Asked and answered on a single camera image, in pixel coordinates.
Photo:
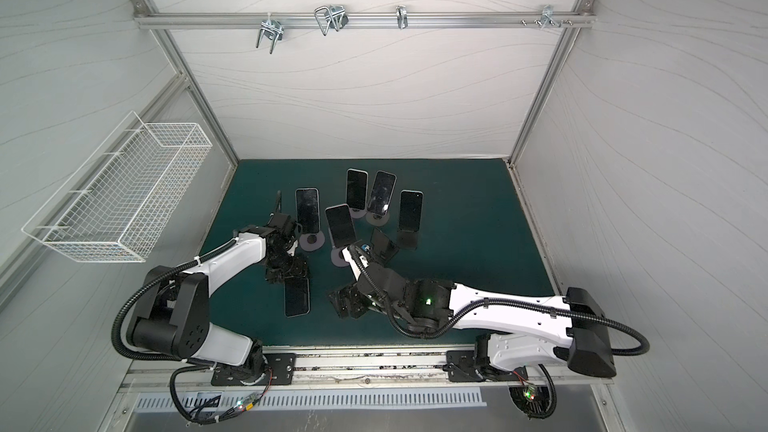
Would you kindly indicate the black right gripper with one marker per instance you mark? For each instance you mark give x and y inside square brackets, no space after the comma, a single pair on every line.
[349,300]

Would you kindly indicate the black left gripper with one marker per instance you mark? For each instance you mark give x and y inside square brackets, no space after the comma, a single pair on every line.
[300,269]

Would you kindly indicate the silver phone black screen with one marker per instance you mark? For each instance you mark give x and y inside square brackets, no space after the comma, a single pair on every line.
[296,297]

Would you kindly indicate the purple phone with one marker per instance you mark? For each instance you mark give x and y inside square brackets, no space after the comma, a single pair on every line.
[341,225]

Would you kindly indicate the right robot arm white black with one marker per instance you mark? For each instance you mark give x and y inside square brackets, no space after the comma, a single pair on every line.
[517,331]

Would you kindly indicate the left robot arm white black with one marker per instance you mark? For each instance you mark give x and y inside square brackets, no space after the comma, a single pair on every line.
[168,318]

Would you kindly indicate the black folding phone stand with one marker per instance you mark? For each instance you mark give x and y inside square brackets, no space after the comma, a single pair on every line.
[383,249]

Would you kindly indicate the phone on far-left stand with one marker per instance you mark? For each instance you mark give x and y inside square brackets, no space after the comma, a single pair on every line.
[307,210]

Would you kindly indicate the round grey stand back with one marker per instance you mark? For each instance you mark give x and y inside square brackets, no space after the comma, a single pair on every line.
[377,220]

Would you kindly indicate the teal phone on black stand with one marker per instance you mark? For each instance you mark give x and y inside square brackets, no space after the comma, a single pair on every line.
[410,213]

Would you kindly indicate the pink phone on back stand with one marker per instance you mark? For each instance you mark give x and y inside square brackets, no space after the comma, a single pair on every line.
[381,193]

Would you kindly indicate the metal u-bolt clamp left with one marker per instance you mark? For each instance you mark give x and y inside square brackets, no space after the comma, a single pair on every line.
[271,31]

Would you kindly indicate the metal u-bolt clamp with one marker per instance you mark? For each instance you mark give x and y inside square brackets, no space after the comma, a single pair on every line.
[331,17]
[271,31]

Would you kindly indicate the metal u-bolt clamp middle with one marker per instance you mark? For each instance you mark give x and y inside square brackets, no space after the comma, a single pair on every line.
[331,17]

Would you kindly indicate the aluminium top cross bar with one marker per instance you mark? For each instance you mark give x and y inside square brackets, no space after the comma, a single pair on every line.
[357,20]

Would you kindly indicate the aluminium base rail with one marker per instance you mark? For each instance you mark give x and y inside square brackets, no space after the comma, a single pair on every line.
[342,367]

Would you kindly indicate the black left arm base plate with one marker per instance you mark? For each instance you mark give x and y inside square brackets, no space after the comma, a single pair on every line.
[259,370]

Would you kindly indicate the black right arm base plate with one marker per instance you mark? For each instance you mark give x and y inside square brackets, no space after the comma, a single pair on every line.
[469,366]

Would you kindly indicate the white wire basket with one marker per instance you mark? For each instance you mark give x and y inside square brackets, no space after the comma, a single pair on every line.
[114,207]

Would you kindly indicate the white slotted cable duct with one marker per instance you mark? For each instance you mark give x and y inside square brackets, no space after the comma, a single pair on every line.
[324,399]

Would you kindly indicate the black fan under rail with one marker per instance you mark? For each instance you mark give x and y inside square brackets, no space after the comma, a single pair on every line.
[535,402]

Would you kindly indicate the small metal bracket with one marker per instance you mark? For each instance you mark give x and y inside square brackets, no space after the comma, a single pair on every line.
[401,17]

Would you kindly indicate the metal bolt bracket right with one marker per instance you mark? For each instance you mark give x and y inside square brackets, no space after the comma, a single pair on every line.
[547,19]

